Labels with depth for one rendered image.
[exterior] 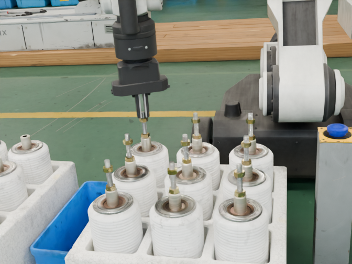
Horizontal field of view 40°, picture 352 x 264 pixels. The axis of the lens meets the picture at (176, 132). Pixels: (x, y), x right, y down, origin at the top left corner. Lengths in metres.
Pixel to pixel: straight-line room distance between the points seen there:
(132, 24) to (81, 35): 2.09
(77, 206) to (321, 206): 0.59
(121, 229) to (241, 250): 0.21
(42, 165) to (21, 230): 0.19
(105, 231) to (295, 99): 0.55
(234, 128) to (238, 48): 1.48
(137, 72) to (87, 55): 1.96
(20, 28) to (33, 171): 2.07
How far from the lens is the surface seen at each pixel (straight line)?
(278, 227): 0.94
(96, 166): 1.64
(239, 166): 0.81
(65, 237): 1.20
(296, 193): 1.41
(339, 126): 0.99
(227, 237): 0.83
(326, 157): 0.98
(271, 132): 1.33
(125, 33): 0.95
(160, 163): 1.08
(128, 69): 1.01
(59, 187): 1.20
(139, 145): 1.12
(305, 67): 1.19
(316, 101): 1.17
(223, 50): 2.79
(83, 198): 1.27
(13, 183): 1.10
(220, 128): 1.34
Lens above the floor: 0.71
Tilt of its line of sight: 23 degrees down
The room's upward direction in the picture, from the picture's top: 5 degrees counter-clockwise
